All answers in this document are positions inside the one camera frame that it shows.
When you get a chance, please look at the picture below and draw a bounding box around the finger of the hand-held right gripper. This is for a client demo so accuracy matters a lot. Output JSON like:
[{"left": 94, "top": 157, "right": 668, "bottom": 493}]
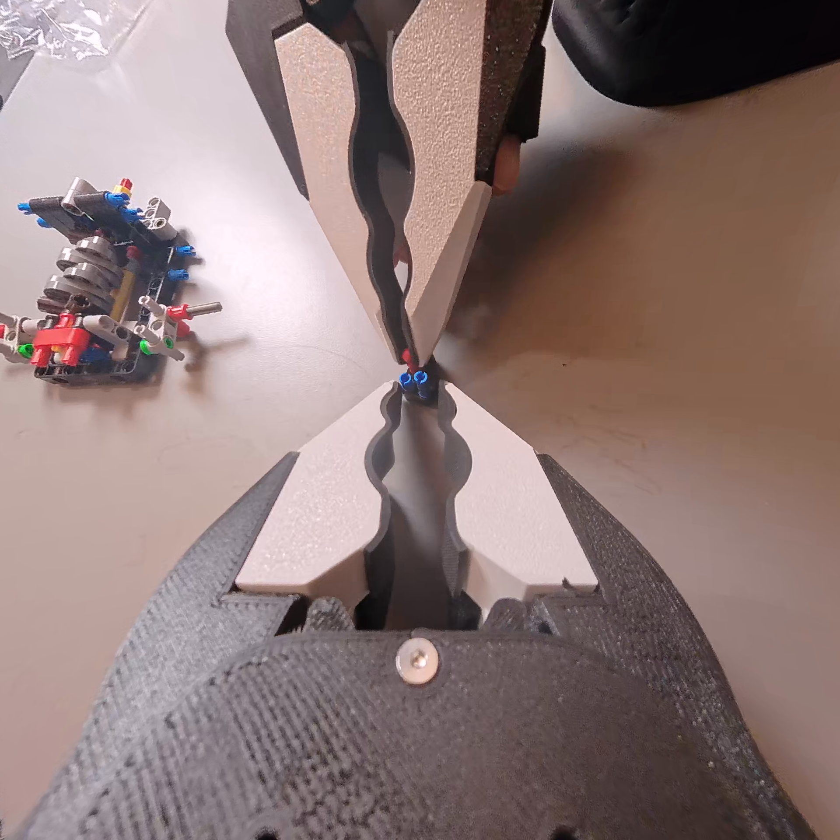
[
  {"left": 390, "top": 0, "right": 493, "bottom": 365},
  {"left": 273, "top": 20, "right": 411, "bottom": 365}
]

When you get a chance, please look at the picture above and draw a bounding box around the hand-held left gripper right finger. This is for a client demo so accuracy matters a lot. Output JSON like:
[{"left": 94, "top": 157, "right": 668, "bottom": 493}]
[{"left": 436, "top": 382, "right": 601, "bottom": 611}]

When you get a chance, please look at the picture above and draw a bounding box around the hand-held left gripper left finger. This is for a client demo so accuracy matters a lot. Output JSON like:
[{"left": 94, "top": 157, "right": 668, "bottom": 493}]
[{"left": 234, "top": 382, "right": 403, "bottom": 611}]

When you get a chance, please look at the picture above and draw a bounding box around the lego car chassis assembly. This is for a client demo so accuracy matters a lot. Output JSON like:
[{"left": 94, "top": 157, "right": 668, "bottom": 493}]
[{"left": 0, "top": 176, "right": 224, "bottom": 388}]

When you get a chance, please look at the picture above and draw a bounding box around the clear plastic bag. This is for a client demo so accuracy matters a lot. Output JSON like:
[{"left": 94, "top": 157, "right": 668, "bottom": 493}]
[{"left": 0, "top": 0, "right": 155, "bottom": 61}]

